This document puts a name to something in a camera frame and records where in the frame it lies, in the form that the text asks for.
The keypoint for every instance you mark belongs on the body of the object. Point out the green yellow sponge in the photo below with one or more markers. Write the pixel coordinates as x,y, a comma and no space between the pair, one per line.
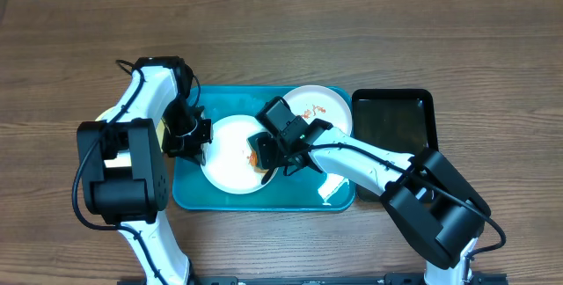
253,158

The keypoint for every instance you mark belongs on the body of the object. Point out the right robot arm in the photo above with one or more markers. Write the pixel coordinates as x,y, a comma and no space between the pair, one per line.
437,211

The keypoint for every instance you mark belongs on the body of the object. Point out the teal plastic tray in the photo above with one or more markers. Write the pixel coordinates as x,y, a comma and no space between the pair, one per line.
306,190

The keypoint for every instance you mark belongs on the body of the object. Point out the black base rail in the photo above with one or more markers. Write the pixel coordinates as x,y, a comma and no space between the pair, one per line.
389,279

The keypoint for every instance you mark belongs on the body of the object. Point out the black plastic tray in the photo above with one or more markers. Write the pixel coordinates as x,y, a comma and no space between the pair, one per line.
398,120

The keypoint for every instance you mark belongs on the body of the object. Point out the white plate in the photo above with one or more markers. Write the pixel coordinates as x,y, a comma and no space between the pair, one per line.
227,167
318,102

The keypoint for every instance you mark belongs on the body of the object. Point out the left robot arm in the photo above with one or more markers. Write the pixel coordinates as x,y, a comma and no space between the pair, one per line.
122,183

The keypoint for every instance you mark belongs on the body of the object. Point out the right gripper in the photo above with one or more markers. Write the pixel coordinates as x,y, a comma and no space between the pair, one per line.
270,159

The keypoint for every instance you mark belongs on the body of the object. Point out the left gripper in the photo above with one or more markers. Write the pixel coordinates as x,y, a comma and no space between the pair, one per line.
186,149

